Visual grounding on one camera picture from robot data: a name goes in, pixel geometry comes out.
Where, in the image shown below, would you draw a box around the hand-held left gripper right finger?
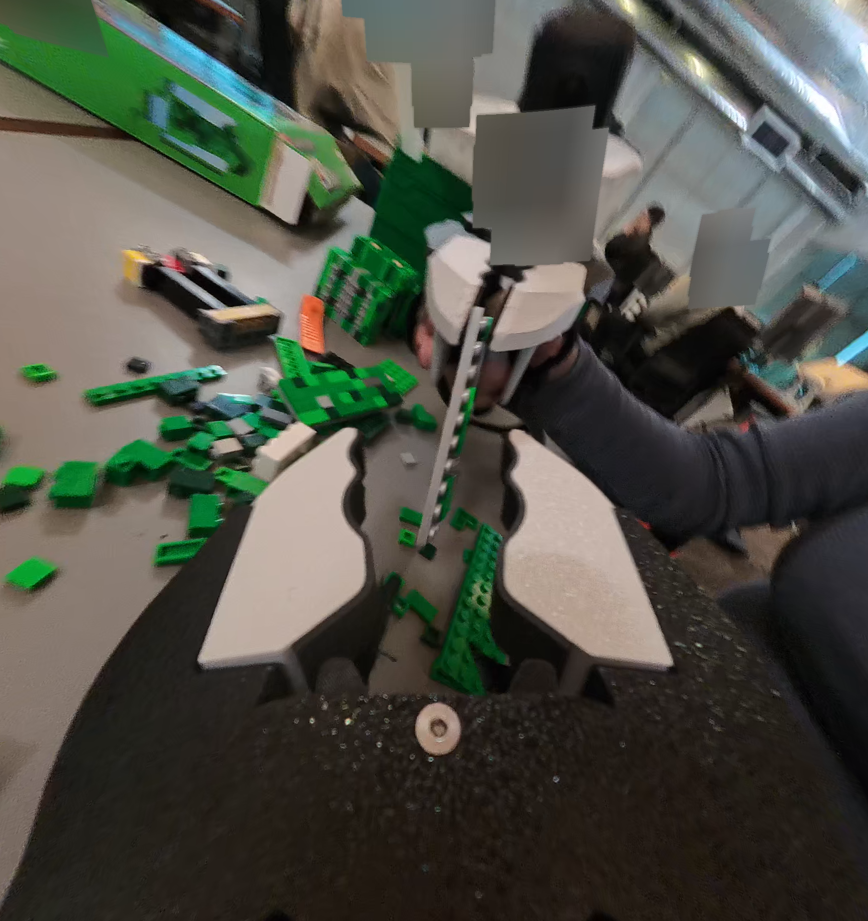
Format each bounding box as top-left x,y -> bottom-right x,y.
499,429 -> 676,697

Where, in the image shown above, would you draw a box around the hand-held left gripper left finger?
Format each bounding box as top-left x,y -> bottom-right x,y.
198,428 -> 379,675

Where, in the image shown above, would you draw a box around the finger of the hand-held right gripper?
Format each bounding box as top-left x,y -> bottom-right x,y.
491,262 -> 588,354
425,241 -> 492,341

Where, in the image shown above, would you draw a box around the green brick strip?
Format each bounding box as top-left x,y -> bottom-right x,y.
430,524 -> 511,697

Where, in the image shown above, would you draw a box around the green grey brick panel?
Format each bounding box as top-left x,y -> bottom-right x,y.
416,306 -> 496,553

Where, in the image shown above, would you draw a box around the person's right forearm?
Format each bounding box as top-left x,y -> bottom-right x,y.
509,340 -> 868,551

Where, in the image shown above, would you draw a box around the grey desk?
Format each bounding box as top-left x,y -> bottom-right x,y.
0,50 -> 694,921

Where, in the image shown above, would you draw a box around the person's right hand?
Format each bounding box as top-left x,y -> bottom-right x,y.
412,313 -> 580,420

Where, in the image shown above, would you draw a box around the green studded brick assembly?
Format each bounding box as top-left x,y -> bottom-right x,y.
313,235 -> 425,348

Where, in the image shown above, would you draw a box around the green plastic crate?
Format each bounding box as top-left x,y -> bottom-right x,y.
369,147 -> 478,269

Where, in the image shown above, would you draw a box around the white brick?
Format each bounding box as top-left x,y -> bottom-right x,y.
252,422 -> 319,482

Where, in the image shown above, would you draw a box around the white printed paper bag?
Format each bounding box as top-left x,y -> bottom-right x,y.
423,94 -> 645,240

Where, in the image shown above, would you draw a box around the orange brick separator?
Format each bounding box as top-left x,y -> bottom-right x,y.
298,295 -> 327,355

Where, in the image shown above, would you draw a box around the green mosaic brick panel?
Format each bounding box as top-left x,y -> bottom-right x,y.
279,357 -> 420,434

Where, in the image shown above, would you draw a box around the black office chair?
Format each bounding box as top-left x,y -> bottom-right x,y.
639,306 -> 763,420

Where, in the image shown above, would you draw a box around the green plate with holes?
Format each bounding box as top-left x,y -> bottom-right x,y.
272,334 -> 317,387

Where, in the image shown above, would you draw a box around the white vent grille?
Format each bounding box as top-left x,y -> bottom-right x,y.
745,106 -> 803,171

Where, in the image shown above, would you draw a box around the scattered green bricks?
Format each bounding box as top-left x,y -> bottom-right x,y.
0,360 -> 481,641

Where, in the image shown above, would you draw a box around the long green plate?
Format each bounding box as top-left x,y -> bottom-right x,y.
83,366 -> 228,407

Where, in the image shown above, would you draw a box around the black yellow brick model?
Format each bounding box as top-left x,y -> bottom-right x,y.
120,247 -> 285,352

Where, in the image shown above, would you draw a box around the grey monitor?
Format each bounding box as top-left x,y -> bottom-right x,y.
761,283 -> 850,366

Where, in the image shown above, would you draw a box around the person's lap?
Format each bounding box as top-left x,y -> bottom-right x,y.
722,496 -> 868,921

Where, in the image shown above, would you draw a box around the green toy set box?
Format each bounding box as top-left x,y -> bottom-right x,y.
0,0 -> 364,225

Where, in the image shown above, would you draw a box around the silver ventilation duct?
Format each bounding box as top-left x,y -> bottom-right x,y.
621,0 -> 868,217

